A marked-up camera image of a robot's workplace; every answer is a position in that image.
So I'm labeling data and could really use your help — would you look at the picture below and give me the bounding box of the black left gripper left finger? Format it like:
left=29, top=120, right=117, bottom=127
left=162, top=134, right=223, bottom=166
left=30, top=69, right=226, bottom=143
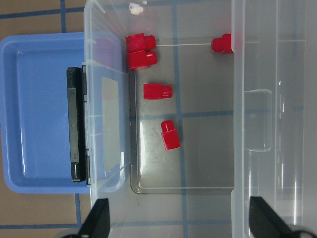
left=56, top=198, right=110, bottom=238

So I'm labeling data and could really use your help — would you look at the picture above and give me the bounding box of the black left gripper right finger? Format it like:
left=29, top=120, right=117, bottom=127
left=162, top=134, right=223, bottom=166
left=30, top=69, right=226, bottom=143
left=249, top=196, right=317, bottom=238

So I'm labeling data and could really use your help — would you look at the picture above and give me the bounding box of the red block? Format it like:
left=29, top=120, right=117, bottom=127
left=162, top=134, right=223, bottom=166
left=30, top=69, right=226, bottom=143
left=211, top=34, right=233, bottom=54
left=161, top=120, right=181, bottom=150
left=127, top=51, right=158, bottom=70
left=143, top=83, right=173, bottom=100
left=125, top=33, right=157, bottom=53

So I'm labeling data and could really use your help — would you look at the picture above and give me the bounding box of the clear plastic box lid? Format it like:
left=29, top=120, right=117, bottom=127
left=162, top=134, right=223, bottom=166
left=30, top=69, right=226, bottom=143
left=231, top=0, right=317, bottom=238

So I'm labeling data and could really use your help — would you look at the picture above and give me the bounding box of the red block in box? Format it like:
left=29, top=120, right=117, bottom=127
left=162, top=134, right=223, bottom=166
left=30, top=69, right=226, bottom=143
left=127, top=51, right=158, bottom=70
left=143, top=83, right=173, bottom=100
left=211, top=34, right=233, bottom=54
left=125, top=33, right=157, bottom=53

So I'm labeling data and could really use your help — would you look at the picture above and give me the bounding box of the clear plastic storage box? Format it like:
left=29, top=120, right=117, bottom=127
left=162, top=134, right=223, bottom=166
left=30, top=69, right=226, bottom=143
left=83, top=0, right=317, bottom=238

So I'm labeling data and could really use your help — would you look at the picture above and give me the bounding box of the blue plastic tray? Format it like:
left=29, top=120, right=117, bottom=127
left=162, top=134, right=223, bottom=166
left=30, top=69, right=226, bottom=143
left=0, top=32, right=124, bottom=194

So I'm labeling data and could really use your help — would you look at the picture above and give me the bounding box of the black box latch handle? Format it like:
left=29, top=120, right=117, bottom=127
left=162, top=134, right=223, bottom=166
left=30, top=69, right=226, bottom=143
left=66, top=64, right=90, bottom=186

